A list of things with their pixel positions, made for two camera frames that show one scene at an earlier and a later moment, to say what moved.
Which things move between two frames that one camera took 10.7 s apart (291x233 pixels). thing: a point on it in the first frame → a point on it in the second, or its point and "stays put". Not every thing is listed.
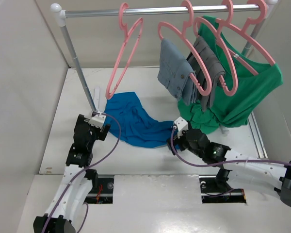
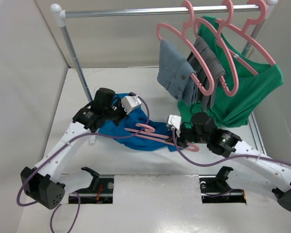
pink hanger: (110, 89) → (146, 133)
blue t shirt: (130, 122) stays put
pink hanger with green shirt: (245, 31) stays put
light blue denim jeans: (174, 72) stays put
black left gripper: (100, 132) → (118, 103)
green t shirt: (248, 78) stays put
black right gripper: (178, 140) → (180, 139)
